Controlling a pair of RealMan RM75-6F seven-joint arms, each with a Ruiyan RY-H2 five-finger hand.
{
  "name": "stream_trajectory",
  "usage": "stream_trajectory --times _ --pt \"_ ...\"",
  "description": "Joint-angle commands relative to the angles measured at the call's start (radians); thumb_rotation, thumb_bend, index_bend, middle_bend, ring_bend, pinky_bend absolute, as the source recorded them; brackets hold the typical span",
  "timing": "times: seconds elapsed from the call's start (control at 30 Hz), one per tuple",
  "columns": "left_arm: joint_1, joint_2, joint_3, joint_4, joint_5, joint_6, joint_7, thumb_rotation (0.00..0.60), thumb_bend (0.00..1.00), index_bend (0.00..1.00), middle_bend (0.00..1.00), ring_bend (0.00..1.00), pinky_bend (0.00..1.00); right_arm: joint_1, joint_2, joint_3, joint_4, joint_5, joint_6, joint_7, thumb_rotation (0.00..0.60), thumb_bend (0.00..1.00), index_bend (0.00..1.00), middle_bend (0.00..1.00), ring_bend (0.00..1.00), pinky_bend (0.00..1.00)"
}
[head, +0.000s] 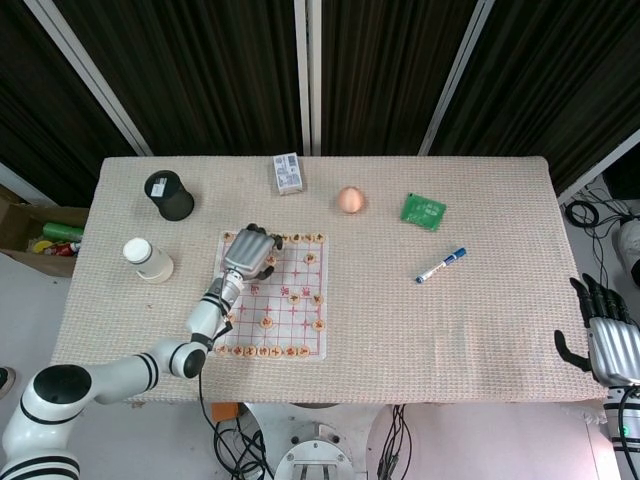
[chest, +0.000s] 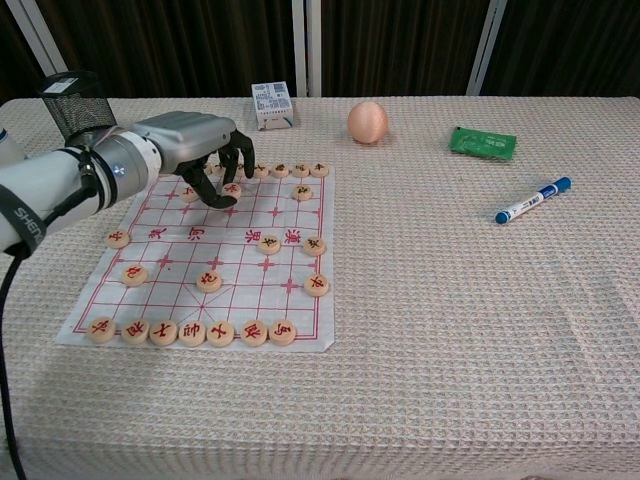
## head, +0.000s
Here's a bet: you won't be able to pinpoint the white paper cup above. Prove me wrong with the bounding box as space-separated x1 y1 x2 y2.
122 237 175 286

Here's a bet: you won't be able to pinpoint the white robot torso base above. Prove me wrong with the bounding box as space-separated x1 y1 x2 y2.
244 402 381 480

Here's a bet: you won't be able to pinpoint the small blue white card box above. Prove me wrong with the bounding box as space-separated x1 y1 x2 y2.
272 153 307 196

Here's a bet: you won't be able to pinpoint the orange block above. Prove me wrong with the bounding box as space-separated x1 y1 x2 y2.
210 402 239 424

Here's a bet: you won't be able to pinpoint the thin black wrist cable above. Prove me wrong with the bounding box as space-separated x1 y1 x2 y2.
209 292 234 351

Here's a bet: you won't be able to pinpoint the green plastic bottle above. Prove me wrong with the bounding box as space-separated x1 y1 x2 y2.
42 222 85 240

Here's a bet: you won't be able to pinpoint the brown cardboard box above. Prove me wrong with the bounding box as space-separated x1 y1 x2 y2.
0 184 90 279

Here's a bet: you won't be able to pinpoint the dark pleated curtain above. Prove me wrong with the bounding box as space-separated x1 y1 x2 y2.
319 0 482 157
429 0 640 196
52 0 307 157
0 0 139 209

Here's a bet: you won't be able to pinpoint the black floor cables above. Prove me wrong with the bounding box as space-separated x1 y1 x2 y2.
563 182 640 311

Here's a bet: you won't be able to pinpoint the green foil packet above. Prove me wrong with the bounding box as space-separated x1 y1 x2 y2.
400 192 447 233

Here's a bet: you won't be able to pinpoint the white frame post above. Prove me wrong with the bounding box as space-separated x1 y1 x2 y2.
418 0 496 156
556 128 640 207
23 0 154 157
293 0 324 156

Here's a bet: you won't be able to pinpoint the brown egg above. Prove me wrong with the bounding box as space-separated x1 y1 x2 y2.
337 186 367 215

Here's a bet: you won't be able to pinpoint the beige woven tablecloth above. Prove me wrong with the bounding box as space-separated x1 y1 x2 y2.
53 155 601 405

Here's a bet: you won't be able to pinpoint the black cable bundle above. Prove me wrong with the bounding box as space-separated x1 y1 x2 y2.
377 403 414 480
197 372 275 480

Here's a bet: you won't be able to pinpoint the black cylindrical cup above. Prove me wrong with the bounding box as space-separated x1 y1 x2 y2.
143 169 196 223

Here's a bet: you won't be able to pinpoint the Chinese chess board mat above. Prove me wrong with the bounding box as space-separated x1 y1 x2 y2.
212 229 330 362

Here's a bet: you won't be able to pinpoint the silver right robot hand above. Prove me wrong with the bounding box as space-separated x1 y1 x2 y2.
553 272 640 387

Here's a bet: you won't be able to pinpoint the blue white marker pen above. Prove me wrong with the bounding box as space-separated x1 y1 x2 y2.
415 246 469 285

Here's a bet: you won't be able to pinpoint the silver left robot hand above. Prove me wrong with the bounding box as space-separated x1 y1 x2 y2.
221 224 289 281

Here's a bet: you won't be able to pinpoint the white rounded device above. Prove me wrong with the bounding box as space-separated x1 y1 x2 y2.
612 217 640 289

